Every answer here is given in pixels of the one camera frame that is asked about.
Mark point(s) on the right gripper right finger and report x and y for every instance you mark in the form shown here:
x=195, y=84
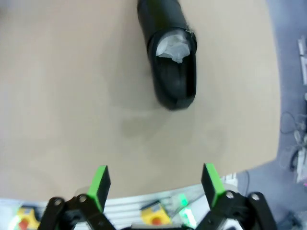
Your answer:
x=216, y=191

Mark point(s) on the white paper wad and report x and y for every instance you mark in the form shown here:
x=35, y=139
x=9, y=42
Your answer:
x=172, y=46

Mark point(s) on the aluminium rail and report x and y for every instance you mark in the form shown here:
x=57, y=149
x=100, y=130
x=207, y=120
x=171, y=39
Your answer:
x=124, y=203

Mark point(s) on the yellow emergency stop box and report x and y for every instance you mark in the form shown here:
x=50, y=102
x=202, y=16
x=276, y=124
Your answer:
x=156, y=213
x=26, y=215

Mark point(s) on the green lit device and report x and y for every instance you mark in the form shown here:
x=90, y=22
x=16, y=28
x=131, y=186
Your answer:
x=183, y=201

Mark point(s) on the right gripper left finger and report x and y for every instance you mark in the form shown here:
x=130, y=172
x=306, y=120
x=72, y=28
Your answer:
x=96, y=191

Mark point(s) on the black leather dress shoe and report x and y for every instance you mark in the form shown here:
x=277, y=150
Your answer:
x=163, y=14

